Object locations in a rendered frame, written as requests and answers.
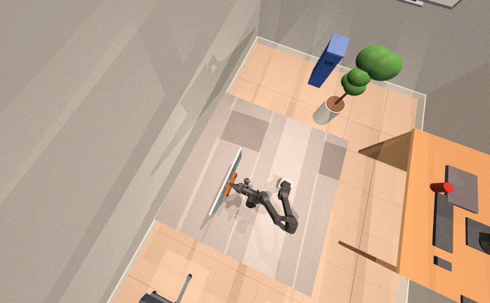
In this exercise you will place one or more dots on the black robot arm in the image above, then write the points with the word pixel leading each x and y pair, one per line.
pixel 256 197

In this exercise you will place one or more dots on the brown rectangular picture frame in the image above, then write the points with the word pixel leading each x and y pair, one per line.
pixel 228 187

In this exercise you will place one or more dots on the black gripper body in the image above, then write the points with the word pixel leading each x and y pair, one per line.
pixel 243 190

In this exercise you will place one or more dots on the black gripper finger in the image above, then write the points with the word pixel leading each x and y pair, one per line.
pixel 235 186

